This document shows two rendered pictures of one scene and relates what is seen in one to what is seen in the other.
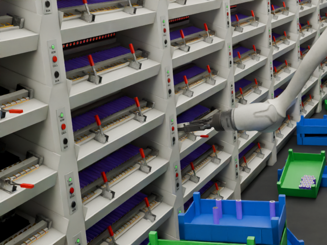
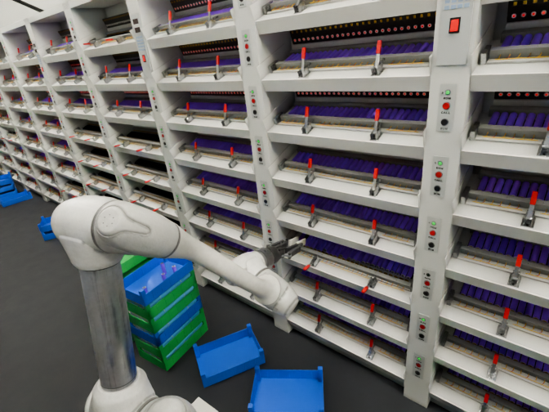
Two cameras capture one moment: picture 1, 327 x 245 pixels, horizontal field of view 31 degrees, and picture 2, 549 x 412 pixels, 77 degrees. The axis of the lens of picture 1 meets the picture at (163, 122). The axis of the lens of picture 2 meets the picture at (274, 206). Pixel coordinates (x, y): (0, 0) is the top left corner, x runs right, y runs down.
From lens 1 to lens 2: 2.99 m
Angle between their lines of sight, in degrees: 98
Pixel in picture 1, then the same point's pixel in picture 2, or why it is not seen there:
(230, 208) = (174, 278)
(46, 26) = (158, 118)
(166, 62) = (262, 176)
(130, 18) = (218, 128)
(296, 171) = not seen: outside the picture
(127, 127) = (226, 199)
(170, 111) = (267, 217)
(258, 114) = not seen: hidden behind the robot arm
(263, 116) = not seen: hidden behind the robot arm
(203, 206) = (187, 266)
